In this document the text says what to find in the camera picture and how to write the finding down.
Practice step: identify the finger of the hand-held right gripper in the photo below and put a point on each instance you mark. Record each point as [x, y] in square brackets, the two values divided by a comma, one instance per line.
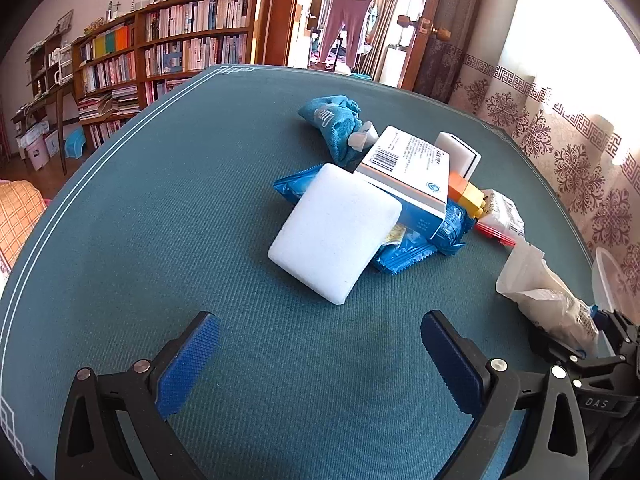
[550, 346]
[620, 327]

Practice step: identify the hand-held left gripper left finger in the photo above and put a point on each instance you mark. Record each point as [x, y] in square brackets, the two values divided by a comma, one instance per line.
[192, 365]

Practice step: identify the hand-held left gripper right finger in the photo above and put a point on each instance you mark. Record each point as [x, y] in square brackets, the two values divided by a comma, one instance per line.
[450, 360]

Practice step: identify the clear plastic packet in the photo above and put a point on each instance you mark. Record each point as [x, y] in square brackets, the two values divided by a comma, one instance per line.
[545, 290]

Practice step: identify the light blue white snack packet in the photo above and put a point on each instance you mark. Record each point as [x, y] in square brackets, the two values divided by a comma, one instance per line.
[295, 185]

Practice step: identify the white sponge with dark stripe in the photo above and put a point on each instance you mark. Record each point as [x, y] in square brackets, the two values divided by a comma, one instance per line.
[457, 152]

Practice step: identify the teal cloth with ribbon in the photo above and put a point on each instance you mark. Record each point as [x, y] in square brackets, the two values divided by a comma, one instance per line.
[330, 120]

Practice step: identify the clear plastic container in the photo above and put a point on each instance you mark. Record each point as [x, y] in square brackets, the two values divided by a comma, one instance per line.
[607, 275]

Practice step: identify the white packet with red edge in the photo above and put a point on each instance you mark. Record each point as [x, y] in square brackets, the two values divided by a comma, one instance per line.
[505, 212]

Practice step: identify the orange yellow toy brick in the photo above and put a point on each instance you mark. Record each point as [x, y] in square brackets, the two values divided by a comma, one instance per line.
[467, 195]

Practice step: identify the large white foam sponge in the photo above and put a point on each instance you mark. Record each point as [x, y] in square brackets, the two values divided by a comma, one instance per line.
[335, 232]

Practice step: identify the white orange blue carton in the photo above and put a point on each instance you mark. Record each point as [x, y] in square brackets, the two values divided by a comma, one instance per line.
[405, 170]

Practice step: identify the patterned beige curtain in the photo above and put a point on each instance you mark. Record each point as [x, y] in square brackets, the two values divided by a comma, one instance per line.
[550, 125]

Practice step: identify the orange plaid bedding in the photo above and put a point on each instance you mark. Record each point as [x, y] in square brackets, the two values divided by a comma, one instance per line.
[17, 210]

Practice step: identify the blue plastic stool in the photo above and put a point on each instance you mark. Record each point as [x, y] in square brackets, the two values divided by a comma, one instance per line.
[75, 140]

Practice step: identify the white storage bin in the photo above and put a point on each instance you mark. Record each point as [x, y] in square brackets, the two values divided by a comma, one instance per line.
[52, 142]

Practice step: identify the pale pink waste bin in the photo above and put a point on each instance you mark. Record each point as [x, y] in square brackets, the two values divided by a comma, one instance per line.
[37, 152]

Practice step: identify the wooden side desk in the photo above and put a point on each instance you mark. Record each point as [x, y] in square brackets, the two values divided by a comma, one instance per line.
[59, 105]

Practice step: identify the wooden bookshelf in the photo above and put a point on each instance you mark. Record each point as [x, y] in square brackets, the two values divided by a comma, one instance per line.
[255, 25]

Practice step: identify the wooden door with knob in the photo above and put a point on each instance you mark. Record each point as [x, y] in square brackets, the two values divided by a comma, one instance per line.
[460, 10]

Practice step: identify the rows of books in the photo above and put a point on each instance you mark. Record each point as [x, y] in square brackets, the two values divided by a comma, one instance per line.
[200, 15]

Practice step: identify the hanging pink pants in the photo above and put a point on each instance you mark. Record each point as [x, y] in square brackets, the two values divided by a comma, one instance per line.
[345, 20]

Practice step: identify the wooden door frame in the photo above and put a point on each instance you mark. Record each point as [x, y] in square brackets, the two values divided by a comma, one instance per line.
[280, 10]

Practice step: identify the small leaning picture frame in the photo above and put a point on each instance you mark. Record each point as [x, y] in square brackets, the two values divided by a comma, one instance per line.
[65, 21]

